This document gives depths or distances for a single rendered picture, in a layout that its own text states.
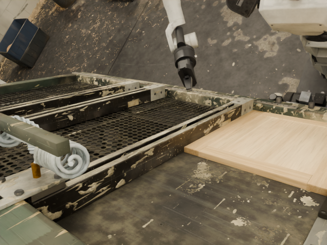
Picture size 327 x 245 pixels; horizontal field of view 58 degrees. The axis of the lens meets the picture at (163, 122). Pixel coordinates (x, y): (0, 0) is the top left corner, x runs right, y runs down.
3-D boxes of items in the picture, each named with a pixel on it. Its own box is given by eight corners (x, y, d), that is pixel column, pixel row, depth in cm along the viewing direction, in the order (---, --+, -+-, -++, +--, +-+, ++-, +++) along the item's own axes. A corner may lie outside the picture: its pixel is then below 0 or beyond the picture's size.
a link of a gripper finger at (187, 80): (185, 91, 114) (183, 78, 117) (193, 89, 113) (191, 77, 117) (184, 88, 113) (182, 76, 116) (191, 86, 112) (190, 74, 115)
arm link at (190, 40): (177, 66, 128) (175, 48, 134) (201, 60, 125) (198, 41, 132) (169, 48, 119) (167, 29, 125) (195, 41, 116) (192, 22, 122)
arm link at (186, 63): (181, 90, 123) (178, 69, 130) (203, 84, 121) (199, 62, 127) (172, 71, 113) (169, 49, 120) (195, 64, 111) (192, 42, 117)
